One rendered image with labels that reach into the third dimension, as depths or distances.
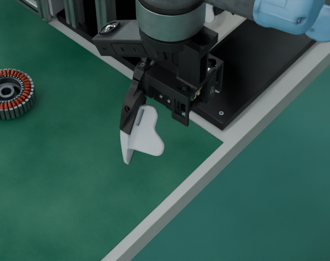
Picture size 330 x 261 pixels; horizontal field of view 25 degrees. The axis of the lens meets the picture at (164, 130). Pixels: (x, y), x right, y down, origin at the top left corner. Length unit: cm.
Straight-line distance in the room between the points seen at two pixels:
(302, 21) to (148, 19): 17
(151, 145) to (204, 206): 138
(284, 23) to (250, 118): 83
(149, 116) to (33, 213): 55
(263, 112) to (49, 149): 43
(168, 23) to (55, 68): 85
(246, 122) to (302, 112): 102
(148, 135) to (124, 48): 11
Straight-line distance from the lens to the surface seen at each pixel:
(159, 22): 78
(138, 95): 88
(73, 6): 162
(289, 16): 70
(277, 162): 239
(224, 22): 165
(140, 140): 91
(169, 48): 81
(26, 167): 146
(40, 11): 171
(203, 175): 143
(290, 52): 162
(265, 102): 155
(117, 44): 89
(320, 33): 130
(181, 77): 85
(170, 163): 144
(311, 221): 229
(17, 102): 152
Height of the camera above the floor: 193
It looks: 52 degrees down
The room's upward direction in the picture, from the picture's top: straight up
